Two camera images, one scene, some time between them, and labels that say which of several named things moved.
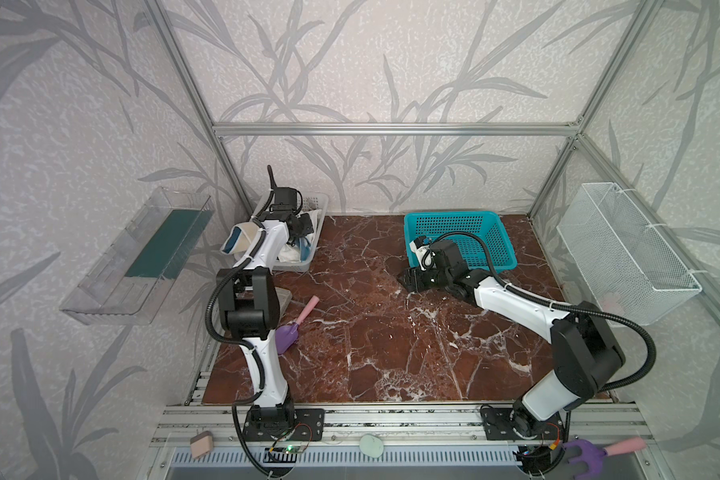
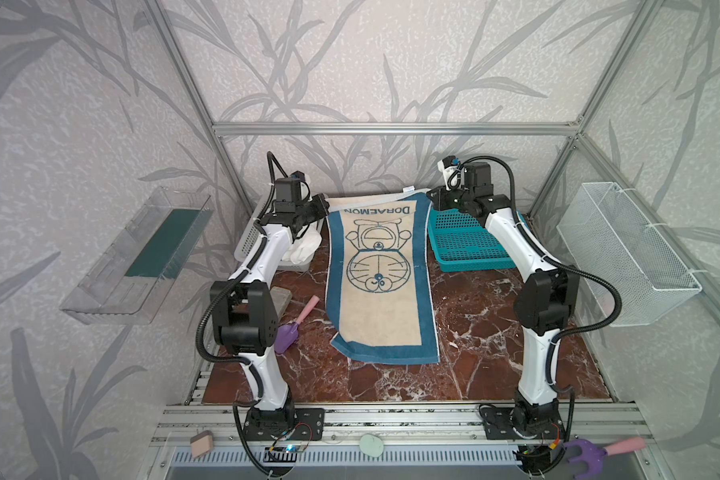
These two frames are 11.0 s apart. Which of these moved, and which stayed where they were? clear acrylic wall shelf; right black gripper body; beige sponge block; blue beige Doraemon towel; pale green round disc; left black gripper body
Moved: right black gripper body; blue beige Doraemon towel
Stayed: beige sponge block; left black gripper body; clear acrylic wall shelf; pale green round disc
